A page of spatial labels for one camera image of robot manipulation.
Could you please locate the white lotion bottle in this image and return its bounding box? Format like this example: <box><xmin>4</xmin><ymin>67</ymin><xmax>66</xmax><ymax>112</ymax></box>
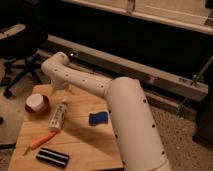
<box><xmin>48</xmin><ymin>99</ymin><xmax>68</xmax><ymax>132</ymax></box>

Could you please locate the orange carrot peeler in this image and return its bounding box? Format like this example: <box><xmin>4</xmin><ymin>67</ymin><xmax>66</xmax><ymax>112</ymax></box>
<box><xmin>23</xmin><ymin>132</ymin><xmax>56</xmax><ymax>155</ymax></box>

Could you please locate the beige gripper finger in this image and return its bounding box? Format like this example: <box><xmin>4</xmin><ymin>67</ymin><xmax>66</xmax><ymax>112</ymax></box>
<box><xmin>66</xmin><ymin>85</ymin><xmax>73</xmax><ymax>94</ymax></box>

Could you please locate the black white striped block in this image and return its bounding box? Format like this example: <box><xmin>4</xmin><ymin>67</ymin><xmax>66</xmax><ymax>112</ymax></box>
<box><xmin>36</xmin><ymin>148</ymin><xmax>70</xmax><ymax>168</ymax></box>

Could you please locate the blue sponge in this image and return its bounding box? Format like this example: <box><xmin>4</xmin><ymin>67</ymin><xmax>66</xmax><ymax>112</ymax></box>
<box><xmin>89</xmin><ymin>112</ymin><xmax>108</xmax><ymax>126</ymax></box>

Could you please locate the black office chair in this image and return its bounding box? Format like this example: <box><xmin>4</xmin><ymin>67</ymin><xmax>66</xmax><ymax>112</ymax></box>
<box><xmin>0</xmin><ymin>23</ymin><xmax>48</xmax><ymax>98</ymax></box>

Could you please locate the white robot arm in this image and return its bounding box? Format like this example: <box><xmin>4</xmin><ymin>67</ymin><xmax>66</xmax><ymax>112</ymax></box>
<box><xmin>41</xmin><ymin>52</ymin><xmax>172</xmax><ymax>171</ymax></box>

